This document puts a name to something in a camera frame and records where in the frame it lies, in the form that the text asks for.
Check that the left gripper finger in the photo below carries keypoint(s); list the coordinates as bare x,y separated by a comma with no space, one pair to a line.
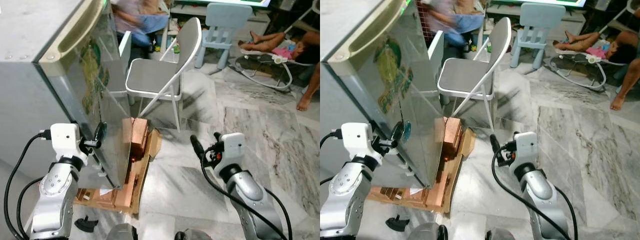
99,132
396,132

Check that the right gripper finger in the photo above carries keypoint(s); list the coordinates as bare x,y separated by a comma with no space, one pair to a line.
197,145
513,137
218,137
495,143

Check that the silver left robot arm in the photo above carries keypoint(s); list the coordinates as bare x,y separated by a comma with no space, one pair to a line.
55,195
347,195

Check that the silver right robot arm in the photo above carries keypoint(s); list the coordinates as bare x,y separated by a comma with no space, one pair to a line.
250,195
540,195

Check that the grey fridge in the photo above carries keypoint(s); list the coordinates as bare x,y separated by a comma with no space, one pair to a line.
20,95
335,95

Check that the blue door pull tag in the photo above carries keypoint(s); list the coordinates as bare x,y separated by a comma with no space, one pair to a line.
407,131
105,131

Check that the green yellow door sticker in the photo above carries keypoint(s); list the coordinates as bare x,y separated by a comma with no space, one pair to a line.
392,70
92,70

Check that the white folding chair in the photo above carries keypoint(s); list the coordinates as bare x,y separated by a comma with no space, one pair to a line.
462,75
150,75

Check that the small black floor object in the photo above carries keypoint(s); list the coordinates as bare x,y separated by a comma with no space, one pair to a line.
86,225
397,224

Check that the white baby bouncer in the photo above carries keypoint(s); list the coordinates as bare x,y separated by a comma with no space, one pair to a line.
575,62
260,62

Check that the grey right robot leg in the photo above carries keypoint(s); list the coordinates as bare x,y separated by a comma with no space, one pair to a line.
194,235

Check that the grey robot leg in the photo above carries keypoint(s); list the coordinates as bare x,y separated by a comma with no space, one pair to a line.
121,233
427,232
194,235

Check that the grey left robot leg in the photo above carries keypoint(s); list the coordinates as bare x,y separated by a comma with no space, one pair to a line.
121,233
427,232

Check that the person's bare leg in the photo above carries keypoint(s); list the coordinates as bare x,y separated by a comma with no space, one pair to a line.
625,85
310,85

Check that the lying baby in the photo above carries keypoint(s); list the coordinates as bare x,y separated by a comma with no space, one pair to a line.
280,47
595,47

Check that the seated adult person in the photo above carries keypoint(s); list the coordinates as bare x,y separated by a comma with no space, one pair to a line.
142,22
457,22

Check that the red tiled pillar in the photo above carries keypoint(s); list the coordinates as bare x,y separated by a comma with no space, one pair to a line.
427,12

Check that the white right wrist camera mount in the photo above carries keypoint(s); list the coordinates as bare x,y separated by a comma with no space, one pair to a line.
233,147
526,147

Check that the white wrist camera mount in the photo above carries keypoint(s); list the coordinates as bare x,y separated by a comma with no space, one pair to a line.
233,147
357,140
526,147
65,140

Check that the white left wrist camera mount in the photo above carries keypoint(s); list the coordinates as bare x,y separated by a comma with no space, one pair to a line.
65,140
357,140

